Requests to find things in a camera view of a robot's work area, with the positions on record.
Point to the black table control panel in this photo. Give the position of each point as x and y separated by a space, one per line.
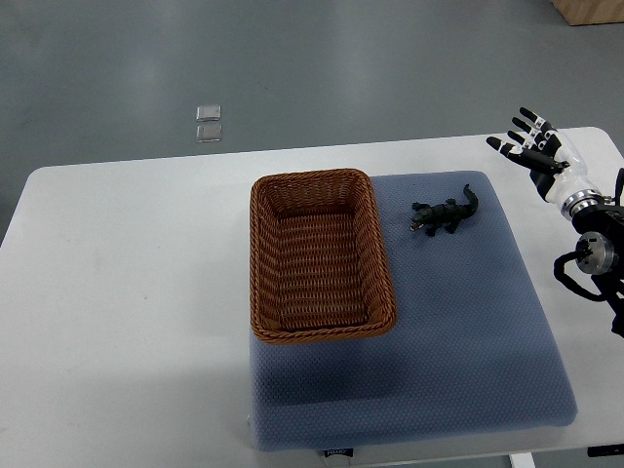
604 451

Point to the upper metal floor plate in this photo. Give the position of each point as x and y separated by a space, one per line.
208 113

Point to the dark toy crocodile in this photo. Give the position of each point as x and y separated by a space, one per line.
447 215

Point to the wooden box corner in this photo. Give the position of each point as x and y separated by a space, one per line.
590 12

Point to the blue-grey foam cushion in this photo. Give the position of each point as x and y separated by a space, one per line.
471 351

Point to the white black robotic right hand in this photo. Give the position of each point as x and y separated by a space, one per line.
555 166

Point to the brown wicker basket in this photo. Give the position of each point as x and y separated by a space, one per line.
319 270

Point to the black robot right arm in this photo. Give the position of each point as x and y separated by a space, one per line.
598 251

